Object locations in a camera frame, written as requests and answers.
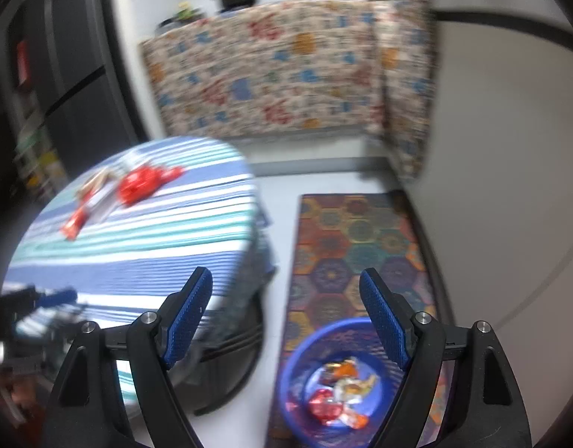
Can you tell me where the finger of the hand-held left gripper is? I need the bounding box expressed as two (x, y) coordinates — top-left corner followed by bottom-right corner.
(38, 288), (78, 308)

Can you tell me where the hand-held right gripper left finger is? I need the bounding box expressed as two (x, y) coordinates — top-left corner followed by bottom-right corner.
(43, 266), (215, 448)

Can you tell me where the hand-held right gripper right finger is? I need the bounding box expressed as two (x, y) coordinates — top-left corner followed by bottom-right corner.
(358, 267), (533, 448)

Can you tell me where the orange and blue snack packet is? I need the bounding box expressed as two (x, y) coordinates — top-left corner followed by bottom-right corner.
(324, 358), (361, 380)

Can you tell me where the gold foil wrapper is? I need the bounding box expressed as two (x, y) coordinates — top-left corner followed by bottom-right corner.
(335, 376), (379, 404)

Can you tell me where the red and white stick packet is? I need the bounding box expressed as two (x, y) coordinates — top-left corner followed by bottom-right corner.
(62, 187), (116, 242)

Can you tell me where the blue plastic mesh basket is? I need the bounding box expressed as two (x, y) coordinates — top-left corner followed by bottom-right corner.
(274, 317), (411, 448)

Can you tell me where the red and green wrapper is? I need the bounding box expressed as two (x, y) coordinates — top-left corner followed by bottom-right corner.
(309, 388), (344, 426)

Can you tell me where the beige snack wrapper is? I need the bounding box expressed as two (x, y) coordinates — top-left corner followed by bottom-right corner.
(78, 169), (121, 201)

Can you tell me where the red plastic bag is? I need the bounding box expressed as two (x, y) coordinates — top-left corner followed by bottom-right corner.
(116, 164), (183, 206)

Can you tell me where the black table base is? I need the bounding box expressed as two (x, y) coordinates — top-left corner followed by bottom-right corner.
(174, 284), (268, 416)

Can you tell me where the colourful hexagon floor mat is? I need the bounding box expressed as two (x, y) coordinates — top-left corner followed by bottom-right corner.
(265, 191), (455, 448)

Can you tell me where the round table, striped cloth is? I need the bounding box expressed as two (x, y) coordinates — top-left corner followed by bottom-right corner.
(1, 136), (278, 418)

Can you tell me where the white storage rack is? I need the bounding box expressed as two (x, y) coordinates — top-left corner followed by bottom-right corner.
(11, 93), (68, 197)

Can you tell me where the beige kitchen counter cabinet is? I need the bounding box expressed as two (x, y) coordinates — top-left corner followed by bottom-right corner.
(426, 0), (573, 337)

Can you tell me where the grey refrigerator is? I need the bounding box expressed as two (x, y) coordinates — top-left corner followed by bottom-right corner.
(6, 0), (147, 197)

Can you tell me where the narrow printed cloth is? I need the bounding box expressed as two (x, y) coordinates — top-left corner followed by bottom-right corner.
(375, 0), (436, 183)

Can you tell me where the red hanging cloth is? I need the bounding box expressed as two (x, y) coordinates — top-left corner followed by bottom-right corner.
(16, 41), (30, 87)

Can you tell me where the large printed cloth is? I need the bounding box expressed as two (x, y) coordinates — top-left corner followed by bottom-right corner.
(139, 0), (390, 141)

